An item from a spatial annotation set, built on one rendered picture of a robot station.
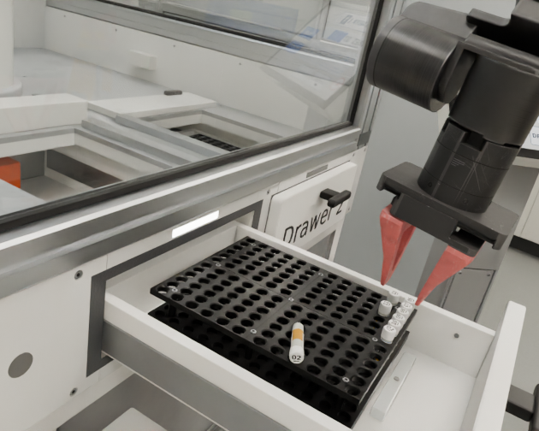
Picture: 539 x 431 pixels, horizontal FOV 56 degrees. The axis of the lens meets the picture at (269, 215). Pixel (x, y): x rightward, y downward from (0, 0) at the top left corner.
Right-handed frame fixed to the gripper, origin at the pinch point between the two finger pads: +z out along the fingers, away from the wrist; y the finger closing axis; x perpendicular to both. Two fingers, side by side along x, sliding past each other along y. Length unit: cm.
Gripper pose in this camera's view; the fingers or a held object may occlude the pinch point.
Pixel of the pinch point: (405, 285)
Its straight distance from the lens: 46.4
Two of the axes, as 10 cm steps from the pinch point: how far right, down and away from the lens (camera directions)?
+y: -7.9, -4.7, 3.9
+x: -5.3, 2.4, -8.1
